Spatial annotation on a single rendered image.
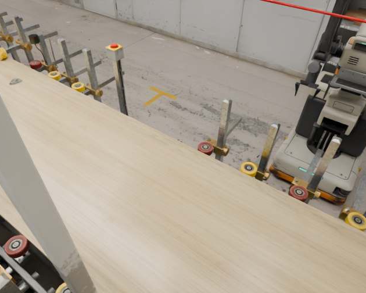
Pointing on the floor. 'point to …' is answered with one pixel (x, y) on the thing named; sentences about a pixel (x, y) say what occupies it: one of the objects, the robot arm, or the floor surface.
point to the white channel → (31, 193)
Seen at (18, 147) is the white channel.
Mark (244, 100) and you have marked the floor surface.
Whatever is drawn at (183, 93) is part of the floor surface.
